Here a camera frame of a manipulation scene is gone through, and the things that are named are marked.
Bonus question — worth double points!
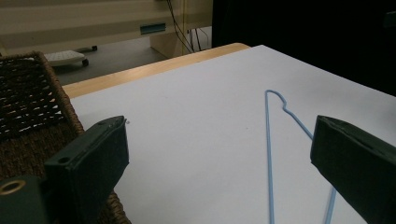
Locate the black curtain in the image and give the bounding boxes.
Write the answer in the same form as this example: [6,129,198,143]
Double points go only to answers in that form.
[212,0,396,97]

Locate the brown woven wicker basket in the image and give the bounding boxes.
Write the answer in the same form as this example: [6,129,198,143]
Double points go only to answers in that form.
[0,50,132,224]

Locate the white sheet table cover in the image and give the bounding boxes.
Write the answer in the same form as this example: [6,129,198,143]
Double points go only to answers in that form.
[69,45,396,224]

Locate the light blue wire hanger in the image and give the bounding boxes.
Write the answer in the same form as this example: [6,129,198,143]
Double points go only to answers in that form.
[264,89,338,224]

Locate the black cables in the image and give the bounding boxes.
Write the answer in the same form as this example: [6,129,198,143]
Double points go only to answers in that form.
[166,0,210,54]

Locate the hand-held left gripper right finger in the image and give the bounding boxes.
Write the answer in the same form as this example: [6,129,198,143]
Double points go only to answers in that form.
[310,115,396,224]

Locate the beige cabinet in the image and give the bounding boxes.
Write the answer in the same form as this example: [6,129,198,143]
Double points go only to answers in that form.
[0,0,214,59]

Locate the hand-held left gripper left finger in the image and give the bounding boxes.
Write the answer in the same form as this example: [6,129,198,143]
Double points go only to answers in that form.
[43,116,130,224]

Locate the white wheeled base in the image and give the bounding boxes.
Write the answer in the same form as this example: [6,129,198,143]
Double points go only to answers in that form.
[43,45,98,67]

